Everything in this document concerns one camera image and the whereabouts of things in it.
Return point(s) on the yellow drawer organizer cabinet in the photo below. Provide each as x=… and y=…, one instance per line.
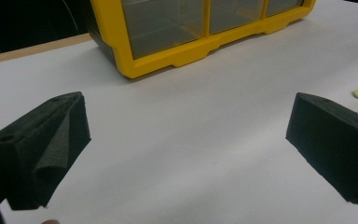
x=180, y=56

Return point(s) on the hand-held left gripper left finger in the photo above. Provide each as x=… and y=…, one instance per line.
x=34, y=146

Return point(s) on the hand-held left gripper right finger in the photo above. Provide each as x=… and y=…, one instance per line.
x=332, y=143

